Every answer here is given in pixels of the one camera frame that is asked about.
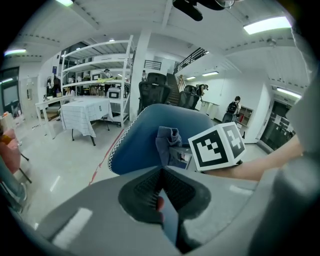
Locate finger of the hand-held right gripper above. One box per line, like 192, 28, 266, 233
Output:
167, 146, 182, 167

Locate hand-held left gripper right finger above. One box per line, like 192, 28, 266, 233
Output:
161, 166, 260, 254

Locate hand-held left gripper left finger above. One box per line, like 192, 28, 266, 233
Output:
33, 166, 182, 256

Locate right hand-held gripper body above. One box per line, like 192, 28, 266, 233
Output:
179, 121, 247, 173

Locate dark blue cloth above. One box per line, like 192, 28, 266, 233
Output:
107, 103, 216, 176

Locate person's right forearm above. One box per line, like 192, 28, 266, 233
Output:
203, 136, 310, 181

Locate black mesh office chair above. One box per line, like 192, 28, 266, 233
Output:
138, 72, 172, 116
177, 84, 201, 111

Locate pink fabric chair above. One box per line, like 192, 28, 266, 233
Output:
0, 128, 33, 185

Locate white low cabinets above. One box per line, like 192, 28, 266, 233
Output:
199, 100, 220, 120

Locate cubby shelf unit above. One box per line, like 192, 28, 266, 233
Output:
239, 106, 253, 124

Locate red floor tape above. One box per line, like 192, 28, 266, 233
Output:
88, 128, 125, 187

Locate brown staircase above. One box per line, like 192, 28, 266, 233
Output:
166, 73, 182, 106

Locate dark double door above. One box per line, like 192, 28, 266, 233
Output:
259, 99, 295, 152

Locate black stair railing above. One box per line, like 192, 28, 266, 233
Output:
174, 47, 210, 74

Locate black balcony railing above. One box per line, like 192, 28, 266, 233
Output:
144, 59, 163, 71

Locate table with checked white tablecloth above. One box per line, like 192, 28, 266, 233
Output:
60, 96, 114, 147

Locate white metal shelving rack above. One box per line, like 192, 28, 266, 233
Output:
60, 34, 135, 128

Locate white desk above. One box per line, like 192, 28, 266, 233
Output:
34, 96, 76, 140

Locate white door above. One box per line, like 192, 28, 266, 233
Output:
18, 76, 39, 121

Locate clothes rack with garments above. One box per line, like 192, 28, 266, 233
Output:
46, 74, 62, 98

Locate black head-worn device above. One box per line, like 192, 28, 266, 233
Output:
172, 0, 236, 22

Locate dark glass entrance door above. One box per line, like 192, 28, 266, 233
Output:
0, 66, 20, 117

